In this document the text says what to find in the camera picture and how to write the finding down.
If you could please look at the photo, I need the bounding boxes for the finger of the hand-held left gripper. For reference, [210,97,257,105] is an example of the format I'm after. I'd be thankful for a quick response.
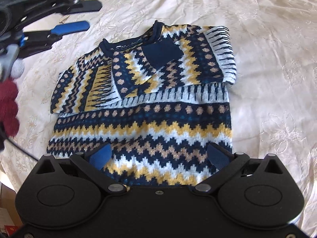
[53,0,103,15]
[22,20,90,56]

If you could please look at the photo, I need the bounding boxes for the person's left hand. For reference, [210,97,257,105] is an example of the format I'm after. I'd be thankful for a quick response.
[0,59,25,138]

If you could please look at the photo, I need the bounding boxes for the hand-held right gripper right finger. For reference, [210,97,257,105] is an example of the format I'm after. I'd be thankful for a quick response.
[192,142,285,195]

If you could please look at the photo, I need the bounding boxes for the navy yellow patterned knit sweater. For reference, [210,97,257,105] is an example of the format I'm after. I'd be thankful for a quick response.
[46,20,239,187]

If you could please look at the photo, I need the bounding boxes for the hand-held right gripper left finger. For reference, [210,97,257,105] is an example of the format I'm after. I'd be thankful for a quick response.
[32,142,127,194]

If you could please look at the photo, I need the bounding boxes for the cream floral bedspread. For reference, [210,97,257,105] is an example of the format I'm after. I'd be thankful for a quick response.
[0,0,317,230]

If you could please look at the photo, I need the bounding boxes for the thin black cable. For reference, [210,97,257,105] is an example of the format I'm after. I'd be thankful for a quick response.
[0,125,38,161]

